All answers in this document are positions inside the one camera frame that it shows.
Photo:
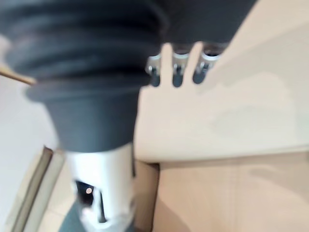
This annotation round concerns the beige panel with dark edge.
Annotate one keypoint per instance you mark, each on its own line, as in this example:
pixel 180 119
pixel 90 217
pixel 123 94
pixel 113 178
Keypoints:
pixel 36 183

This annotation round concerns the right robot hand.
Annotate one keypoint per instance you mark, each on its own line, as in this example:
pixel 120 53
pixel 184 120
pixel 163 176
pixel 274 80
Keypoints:
pixel 91 72

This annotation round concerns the beige sofa base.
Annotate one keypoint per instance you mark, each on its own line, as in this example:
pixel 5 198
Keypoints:
pixel 229 195

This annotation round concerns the thin wooden strip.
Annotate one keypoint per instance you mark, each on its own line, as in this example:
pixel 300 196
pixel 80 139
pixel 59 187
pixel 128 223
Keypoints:
pixel 17 75

